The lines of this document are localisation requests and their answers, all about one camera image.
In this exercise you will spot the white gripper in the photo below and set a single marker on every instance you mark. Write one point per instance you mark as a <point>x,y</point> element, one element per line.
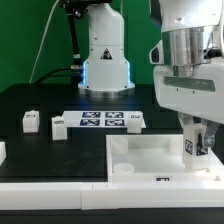
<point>201,95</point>

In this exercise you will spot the white square tabletop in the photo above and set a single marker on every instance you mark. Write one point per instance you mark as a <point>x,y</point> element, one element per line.
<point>155,158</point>

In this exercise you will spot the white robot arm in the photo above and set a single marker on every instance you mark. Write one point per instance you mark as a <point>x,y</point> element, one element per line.
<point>188,59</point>

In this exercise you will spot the white sheet with tags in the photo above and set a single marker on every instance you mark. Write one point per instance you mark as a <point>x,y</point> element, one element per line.
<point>98,119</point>

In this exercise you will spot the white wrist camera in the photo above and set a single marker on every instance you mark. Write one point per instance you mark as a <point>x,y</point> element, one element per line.
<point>156,55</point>

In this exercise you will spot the white front fence wall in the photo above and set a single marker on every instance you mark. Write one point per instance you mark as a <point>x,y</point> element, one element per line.
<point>90,196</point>

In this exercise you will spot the white fence wall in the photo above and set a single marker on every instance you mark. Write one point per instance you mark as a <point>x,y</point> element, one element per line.
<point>2,152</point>
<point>90,196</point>

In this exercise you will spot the white left fence wall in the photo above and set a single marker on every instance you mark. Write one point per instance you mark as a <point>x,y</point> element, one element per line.
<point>2,152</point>

